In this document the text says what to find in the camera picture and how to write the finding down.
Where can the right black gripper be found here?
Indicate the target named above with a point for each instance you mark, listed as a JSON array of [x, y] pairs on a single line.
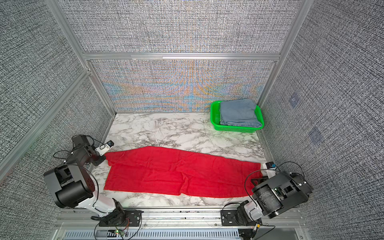
[[259, 181]]

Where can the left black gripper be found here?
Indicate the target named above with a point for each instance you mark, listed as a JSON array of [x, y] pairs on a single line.
[[97, 162]]

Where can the red long pants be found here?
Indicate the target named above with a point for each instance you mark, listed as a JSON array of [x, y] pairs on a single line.
[[174, 172]]

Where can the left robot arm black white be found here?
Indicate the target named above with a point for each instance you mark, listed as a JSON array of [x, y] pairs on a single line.
[[72, 185]]

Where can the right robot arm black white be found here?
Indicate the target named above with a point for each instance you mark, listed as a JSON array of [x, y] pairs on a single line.
[[273, 197]]

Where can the folded grey-blue cloth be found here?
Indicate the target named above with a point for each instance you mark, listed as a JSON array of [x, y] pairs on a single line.
[[239, 113]]

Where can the green plastic basket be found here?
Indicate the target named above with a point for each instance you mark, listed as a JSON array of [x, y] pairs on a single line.
[[215, 117]]

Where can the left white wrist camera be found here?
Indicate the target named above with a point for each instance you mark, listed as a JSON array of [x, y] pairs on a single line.
[[104, 148]]

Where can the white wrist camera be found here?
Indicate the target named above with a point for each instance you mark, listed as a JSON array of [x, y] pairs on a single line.
[[268, 169], [104, 148]]

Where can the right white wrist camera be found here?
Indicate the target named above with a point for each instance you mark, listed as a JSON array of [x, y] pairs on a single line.
[[268, 169]]

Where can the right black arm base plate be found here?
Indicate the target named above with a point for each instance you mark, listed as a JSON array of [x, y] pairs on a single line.
[[235, 218]]

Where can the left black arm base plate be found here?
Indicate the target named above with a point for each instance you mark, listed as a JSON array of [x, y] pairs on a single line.
[[131, 218]]

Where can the white slotted cable duct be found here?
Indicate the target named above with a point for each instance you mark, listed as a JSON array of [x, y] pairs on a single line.
[[156, 234]]

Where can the aluminium front rail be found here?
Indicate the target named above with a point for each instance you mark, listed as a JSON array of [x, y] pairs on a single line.
[[205, 217]]

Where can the aluminium cage frame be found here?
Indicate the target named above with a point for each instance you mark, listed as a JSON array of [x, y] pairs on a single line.
[[138, 72]]

